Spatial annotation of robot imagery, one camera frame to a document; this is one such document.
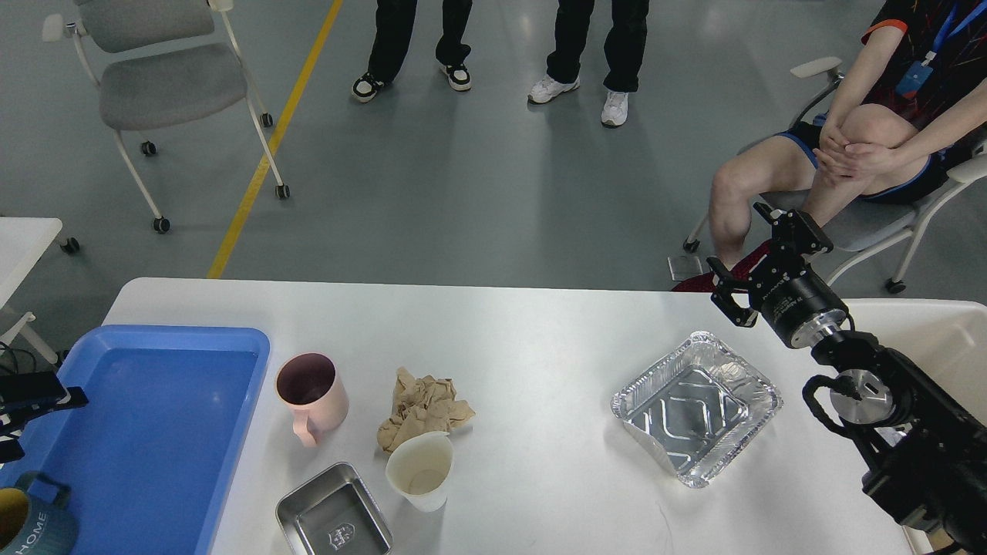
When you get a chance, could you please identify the dark blue home mug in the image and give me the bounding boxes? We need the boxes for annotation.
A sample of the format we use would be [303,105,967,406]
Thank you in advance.
[1,471,79,554]

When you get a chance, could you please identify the standing person black-white sneakers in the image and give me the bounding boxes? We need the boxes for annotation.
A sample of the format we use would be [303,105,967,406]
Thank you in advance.
[352,0,474,103]

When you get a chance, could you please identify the blue plastic tray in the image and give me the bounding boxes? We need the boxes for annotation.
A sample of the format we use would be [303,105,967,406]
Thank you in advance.
[2,325,269,554]

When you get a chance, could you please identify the seated person in shorts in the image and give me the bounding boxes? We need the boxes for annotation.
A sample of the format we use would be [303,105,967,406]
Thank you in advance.
[709,1,986,280]

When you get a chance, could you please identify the crumpled brown paper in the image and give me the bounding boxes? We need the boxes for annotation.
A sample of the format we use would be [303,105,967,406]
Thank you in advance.
[376,368,476,454]

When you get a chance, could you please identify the white side table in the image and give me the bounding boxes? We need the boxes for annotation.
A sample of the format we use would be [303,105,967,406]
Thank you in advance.
[1,217,79,368]

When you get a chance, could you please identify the white paper cup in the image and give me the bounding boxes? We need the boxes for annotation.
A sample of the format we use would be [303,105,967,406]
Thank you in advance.
[385,431,454,513]

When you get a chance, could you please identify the aluminium foil tray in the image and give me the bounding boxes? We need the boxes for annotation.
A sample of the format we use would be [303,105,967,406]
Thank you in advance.
[611,331,783,489]

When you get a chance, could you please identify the pink ribbed mug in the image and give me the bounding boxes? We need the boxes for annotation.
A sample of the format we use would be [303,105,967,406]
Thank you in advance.
[275,352,349,449]

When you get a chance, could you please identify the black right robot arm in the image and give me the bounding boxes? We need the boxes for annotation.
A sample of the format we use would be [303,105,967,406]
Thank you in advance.
[708,203,986,554]

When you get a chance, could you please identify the grey rolling chair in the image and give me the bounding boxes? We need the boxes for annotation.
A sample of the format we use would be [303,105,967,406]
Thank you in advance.
[42,1,276,234]

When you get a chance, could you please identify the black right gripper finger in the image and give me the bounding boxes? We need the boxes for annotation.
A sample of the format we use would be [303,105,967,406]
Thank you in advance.
[706,257,764,328]
[754,203,834,273]

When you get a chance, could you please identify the small steel tray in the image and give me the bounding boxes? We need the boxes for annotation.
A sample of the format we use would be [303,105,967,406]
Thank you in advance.
[275,462,392,554]

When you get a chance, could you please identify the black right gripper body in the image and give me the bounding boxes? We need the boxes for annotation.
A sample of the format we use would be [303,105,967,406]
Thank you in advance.
[752,262,849,350]

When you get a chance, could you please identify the standing person white sneakers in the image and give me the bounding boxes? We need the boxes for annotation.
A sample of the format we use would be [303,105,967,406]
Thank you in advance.
[528,0,650,127]

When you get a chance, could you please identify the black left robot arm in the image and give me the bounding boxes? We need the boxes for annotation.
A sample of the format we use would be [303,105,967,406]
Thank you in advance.
[1,370,89,463]

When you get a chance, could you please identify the white chair under person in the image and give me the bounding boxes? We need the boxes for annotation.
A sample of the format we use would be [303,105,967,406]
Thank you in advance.
[669,56,986,294]

